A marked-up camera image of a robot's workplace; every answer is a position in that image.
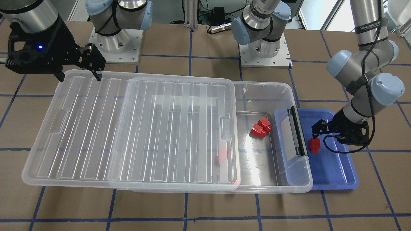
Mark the red block in box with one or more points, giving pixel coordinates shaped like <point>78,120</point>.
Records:
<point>222,155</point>
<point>258,131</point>
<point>265,123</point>

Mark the aluminium extrusion post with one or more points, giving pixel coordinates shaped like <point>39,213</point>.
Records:
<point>190,14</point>

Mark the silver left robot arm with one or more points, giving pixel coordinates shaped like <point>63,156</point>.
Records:
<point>261,26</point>

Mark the black box latch handle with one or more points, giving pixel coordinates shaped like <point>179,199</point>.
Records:
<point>297,132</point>

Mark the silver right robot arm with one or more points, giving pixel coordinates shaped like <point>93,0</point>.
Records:
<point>110,18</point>

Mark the red block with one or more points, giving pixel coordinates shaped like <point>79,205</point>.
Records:
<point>265,123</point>
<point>258,131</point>
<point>314,145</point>
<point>222,155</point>

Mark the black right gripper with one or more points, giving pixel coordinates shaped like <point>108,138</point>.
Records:
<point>63,48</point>

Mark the clear plastic storage box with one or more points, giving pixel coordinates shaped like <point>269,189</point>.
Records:
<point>273,144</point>

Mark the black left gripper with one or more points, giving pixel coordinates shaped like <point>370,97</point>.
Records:
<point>340,125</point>

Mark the clear plastic box lid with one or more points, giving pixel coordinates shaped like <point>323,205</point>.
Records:
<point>74,145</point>

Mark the blue plastic tray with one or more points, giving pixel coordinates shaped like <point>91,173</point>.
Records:
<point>327,170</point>

